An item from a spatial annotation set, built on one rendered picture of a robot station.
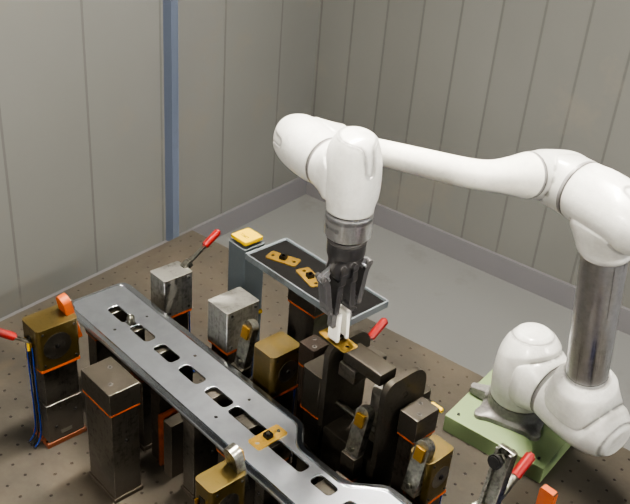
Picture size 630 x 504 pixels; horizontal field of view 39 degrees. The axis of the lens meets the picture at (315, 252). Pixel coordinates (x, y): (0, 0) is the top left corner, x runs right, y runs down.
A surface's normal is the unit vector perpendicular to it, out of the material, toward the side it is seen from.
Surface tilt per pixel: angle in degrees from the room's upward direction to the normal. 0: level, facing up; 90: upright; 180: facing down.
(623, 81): 90
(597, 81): 90
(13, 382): 0
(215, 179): 90
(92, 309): 0
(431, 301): 0
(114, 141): 90
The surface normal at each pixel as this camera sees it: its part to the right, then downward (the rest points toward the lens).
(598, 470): 0.07, -0.86
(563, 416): -0.82, 0.36
